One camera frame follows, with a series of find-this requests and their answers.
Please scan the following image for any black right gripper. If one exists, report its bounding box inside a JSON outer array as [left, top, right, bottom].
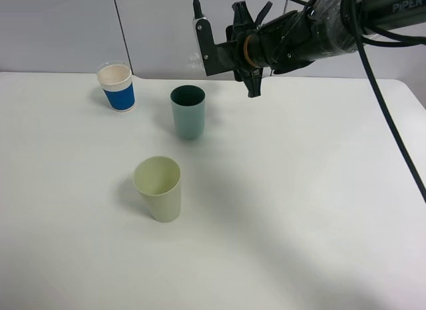
[[216, 1, 263, 98]]

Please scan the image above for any teal plastic cup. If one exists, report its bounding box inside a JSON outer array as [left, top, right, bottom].
[[170, 85, 206, 140]]

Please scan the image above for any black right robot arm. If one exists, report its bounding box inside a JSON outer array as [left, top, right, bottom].
[[214, 0, 425, 98]]

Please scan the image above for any blue paper cup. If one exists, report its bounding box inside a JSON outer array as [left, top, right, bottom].
[[96, 61, 135, 112]]

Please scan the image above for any light green plastic cup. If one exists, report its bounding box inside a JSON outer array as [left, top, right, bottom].
[[133, 156, 181, 223]]

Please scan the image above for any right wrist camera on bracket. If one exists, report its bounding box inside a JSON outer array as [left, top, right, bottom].
[[193, 17, 218, 76]]

